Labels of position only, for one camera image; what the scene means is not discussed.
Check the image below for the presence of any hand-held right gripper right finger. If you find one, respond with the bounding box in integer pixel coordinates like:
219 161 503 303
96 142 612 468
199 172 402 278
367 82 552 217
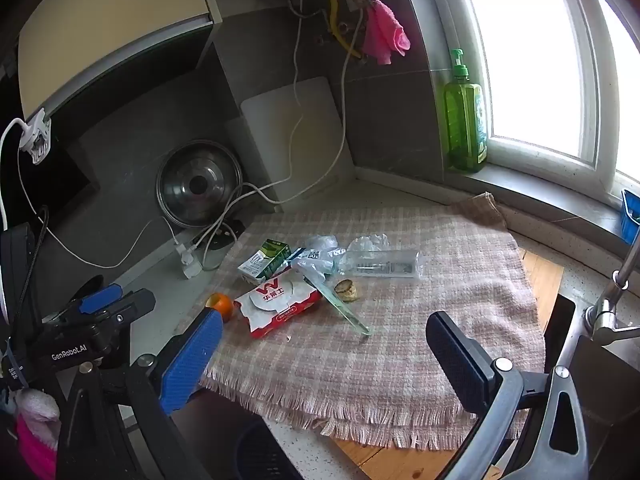
425 311 592 480

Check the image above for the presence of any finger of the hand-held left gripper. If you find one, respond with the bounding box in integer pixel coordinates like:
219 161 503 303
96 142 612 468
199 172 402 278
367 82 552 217
117 289 157 329
42 284 124 326

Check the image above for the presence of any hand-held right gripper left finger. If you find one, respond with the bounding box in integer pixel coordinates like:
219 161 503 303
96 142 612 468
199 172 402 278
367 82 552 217
56 306 224 480

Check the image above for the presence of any red and white snack packet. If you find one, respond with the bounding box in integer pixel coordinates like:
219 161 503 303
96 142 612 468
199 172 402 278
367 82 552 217
233 267 322 339

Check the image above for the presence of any green and white milk carton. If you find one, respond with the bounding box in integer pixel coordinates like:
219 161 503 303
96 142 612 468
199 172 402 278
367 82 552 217
237 239 292 281

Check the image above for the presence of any blue mesh waste basket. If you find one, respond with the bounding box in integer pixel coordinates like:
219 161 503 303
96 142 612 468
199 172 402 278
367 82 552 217
232 417 306 480

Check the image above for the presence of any brown vegetable stump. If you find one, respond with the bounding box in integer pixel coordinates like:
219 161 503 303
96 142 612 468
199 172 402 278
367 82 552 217
334 280 362 303

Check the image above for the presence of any person's left forearm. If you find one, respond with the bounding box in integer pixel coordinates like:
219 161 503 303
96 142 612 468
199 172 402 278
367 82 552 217
0 387 63 480

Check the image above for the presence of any pink plaid fringed cloth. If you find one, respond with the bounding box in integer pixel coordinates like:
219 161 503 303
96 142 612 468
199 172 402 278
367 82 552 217
200 192 548 448

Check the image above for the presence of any small orange fruit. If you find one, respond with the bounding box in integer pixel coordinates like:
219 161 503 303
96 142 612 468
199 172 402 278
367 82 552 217
206 292 235 323

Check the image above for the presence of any white power plug adapter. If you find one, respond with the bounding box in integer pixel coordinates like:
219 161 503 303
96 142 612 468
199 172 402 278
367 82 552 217
175 240 206 281

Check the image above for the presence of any black countertop socket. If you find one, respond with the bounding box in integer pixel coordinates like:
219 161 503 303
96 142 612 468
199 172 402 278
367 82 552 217
190 217 246 257

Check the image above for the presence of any wooden board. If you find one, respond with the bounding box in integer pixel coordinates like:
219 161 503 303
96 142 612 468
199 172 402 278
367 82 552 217
330 247 566 480

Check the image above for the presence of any clear plastic bottle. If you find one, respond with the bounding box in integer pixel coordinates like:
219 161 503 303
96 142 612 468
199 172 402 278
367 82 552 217
340 249 425 281

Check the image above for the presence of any clear green toothbrush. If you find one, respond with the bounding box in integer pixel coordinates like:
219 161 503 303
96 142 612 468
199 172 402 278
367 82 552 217
300 267 372 337

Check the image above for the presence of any steel pot lid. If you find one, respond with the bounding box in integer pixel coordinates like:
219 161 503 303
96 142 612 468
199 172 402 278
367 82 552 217
156 140 244 228

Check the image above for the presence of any crumpled clear plastic bag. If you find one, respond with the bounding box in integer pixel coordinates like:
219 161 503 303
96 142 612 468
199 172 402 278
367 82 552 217
345 232 391 261

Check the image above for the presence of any steel faucet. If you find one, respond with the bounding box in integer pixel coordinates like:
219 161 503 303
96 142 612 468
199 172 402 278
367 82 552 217
584 245 640 346

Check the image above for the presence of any blue and white foil packet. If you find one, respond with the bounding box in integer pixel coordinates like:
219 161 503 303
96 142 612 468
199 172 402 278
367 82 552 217
290 235 348 277

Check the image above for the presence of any dark sink basin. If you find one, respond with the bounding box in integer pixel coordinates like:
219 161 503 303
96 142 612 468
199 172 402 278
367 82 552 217
545 292 640 480

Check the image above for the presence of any white clip-on device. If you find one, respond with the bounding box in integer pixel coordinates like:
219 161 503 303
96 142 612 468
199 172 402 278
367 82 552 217
0 109 52 231

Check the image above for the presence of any blue plastic container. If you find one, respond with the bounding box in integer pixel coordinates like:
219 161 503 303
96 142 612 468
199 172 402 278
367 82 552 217
620 189 640 246

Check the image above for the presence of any green dish soap bottle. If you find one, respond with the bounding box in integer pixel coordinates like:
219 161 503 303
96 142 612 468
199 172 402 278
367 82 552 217
444 49 488 173

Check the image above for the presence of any white cutting board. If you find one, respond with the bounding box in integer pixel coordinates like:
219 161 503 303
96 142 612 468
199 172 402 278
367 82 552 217
225 76 355 201

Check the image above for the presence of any pink hanging rag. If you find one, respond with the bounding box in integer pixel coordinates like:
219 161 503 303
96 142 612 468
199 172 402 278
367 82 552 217
362 1 412 66

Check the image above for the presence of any yellow gas pipe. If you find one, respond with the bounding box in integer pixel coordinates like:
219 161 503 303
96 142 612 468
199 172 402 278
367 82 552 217
322 0 361 57

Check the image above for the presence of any black braided cable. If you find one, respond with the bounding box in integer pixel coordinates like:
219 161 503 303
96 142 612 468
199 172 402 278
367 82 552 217
5 205 50 361

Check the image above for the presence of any cream wall cabinet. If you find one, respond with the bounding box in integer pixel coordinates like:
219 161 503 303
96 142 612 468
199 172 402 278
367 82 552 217
17 0 223 116

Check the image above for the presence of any white window frame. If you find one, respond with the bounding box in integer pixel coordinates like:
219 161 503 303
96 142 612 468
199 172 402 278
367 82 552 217
425 0 640 211

